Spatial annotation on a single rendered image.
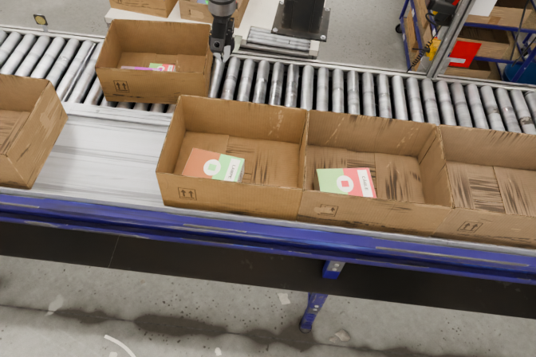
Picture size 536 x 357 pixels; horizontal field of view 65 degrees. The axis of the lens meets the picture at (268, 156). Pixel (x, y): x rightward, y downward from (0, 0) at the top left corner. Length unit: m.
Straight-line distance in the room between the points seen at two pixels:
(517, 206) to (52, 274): 1.94
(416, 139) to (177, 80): 0.86
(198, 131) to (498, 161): 0.98
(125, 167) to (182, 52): 0.70
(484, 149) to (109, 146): 1.19
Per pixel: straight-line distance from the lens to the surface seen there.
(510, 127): 1.97
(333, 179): 1.25
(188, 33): 1.83
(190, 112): 1.36
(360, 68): 1.94
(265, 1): 2.25
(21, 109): 1.63
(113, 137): 1.46
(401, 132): 1.37
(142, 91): 1.68
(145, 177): 1.34
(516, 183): 1.57
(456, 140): 1.44
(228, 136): 1.40
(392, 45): 3.40
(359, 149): 1.42
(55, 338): 2.17
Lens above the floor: 1.97
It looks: 53 degrees down
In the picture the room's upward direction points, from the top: 6 degrees clockwise
